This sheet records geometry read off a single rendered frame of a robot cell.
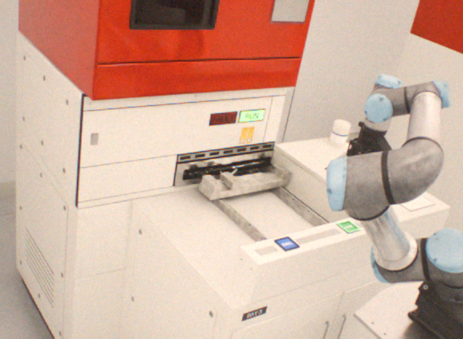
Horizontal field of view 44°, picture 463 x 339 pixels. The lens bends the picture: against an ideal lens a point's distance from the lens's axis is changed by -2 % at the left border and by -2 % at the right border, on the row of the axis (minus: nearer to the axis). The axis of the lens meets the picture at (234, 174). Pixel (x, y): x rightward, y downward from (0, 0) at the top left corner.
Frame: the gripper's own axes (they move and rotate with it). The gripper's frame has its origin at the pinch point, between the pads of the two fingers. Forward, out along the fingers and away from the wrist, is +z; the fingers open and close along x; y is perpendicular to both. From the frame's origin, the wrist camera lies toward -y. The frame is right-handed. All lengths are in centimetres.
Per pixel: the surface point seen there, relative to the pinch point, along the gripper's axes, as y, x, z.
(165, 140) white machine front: 59, 36, 7
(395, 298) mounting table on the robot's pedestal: -21.0, -5.0, 28.7
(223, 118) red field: 58, 13, 1
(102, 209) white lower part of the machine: 59, 57, 31
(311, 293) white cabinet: -3.9, 14.4, 33.0
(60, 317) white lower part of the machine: 70, 66, 86
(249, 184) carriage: 46, 5, 23
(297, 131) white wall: 207, -178, 93
